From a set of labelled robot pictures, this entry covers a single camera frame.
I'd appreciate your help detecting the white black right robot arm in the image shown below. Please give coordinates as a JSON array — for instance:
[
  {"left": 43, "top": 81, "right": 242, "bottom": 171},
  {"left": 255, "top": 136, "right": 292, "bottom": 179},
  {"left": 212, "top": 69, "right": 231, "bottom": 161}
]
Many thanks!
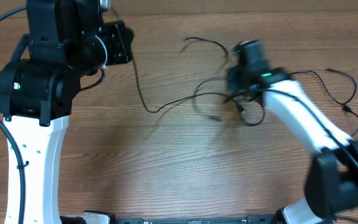
[{"left": 227, "top": 40, "right": 358, "bottom": 223}]

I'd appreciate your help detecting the thin black USB cable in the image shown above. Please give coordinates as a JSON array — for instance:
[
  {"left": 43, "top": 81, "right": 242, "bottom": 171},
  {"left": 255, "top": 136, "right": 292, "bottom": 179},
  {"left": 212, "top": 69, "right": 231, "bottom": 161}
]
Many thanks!
[{"left": 289, "top": 67, "right": 358, "bottom": 138}]

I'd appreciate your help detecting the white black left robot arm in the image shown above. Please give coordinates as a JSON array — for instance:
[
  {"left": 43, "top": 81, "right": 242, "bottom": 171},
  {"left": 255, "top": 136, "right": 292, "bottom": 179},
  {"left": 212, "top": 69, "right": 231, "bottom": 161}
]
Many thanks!
[{"left": 0, "top": 0, "right": 134, "bottom": 223}]

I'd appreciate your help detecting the thick black USB cable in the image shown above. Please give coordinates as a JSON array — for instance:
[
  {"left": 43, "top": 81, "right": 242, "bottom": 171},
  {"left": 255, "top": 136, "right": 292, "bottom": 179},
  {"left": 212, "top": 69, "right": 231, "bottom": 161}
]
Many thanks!
[{"left": 130, "top": 36, "right": 266, "bottom": 128}]

